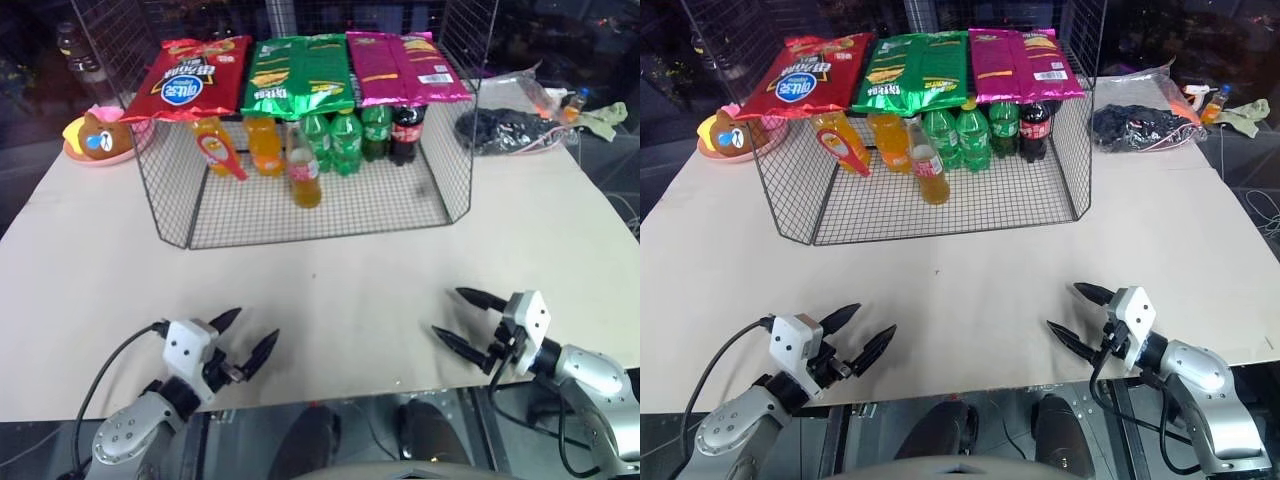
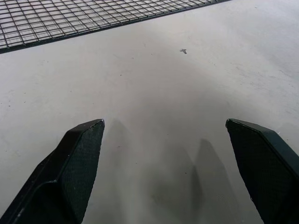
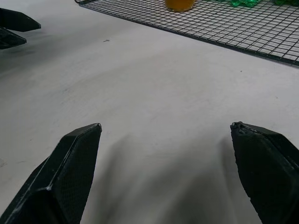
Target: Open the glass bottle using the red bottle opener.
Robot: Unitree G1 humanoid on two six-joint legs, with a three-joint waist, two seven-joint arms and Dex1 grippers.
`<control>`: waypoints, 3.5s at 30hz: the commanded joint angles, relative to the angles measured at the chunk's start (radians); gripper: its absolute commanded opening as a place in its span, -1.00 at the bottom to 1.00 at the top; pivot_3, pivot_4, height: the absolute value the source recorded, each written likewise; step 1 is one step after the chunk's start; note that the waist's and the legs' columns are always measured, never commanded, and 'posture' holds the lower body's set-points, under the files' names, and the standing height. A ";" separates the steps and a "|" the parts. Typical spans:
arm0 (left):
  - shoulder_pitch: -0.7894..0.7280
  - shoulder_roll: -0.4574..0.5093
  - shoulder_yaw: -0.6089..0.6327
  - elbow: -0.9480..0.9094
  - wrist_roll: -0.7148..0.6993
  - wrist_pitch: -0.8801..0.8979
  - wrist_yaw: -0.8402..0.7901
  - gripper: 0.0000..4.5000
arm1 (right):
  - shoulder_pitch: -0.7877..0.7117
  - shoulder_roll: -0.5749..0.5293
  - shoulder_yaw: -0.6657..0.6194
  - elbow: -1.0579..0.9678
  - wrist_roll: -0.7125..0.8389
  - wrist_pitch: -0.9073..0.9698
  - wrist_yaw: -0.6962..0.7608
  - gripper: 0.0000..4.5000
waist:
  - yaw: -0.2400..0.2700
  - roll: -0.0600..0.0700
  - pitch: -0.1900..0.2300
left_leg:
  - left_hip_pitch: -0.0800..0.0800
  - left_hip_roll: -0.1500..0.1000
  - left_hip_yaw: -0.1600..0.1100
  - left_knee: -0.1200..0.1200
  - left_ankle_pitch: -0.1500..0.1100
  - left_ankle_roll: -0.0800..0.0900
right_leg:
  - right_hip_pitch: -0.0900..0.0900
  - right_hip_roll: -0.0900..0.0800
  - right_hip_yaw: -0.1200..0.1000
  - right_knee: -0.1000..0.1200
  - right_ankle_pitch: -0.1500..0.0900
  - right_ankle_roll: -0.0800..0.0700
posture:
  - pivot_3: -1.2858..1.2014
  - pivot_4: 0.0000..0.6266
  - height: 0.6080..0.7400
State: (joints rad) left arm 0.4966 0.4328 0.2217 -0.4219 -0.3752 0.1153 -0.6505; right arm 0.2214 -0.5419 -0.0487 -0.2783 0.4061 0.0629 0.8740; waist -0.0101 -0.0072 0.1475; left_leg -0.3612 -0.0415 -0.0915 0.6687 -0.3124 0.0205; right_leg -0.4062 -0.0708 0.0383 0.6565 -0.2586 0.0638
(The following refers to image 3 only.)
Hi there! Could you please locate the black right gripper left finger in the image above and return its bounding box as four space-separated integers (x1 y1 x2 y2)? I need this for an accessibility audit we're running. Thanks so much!
0 123 102 224

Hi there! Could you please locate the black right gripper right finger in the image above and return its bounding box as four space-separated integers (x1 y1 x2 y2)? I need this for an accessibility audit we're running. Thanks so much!
230 121 299 224

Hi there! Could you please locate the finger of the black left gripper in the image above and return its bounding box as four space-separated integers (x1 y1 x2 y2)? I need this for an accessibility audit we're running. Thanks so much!
0 27 27 50
0 7 42 33

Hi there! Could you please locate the orange drink glass bottle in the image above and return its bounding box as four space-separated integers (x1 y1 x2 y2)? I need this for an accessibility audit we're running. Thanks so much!
164 0 196 12

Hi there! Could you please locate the black wire grid rack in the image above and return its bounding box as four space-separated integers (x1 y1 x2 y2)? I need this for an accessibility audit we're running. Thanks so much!
74 0 299 66

